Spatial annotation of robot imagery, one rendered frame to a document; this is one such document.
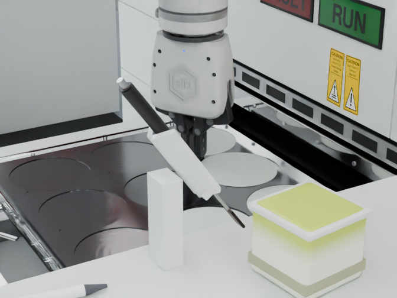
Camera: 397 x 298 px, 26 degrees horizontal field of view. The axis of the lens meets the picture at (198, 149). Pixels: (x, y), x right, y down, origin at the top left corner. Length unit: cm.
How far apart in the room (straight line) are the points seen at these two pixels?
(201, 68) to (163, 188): 34
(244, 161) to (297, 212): 41
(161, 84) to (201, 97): 6
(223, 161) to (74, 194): 20
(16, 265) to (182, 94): 29
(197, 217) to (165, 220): 25
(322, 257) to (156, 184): 15
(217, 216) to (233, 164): 14
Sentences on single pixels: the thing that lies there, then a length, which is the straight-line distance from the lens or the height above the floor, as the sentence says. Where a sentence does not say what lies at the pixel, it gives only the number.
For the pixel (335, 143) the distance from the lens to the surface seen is 108.
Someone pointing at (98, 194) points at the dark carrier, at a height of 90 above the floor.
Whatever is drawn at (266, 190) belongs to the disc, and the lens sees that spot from 105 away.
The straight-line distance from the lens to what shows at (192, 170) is 73.
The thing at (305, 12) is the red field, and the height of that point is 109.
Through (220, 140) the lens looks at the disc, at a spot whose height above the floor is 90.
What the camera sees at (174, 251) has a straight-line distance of 76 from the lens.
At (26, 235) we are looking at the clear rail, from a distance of 97.
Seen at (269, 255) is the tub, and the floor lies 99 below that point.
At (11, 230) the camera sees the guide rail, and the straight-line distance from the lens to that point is 112.
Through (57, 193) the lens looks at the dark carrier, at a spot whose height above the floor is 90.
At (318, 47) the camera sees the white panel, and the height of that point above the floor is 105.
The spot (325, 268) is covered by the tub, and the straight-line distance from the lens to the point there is 72.
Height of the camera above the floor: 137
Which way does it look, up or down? 24 degrees down
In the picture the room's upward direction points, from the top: straight up
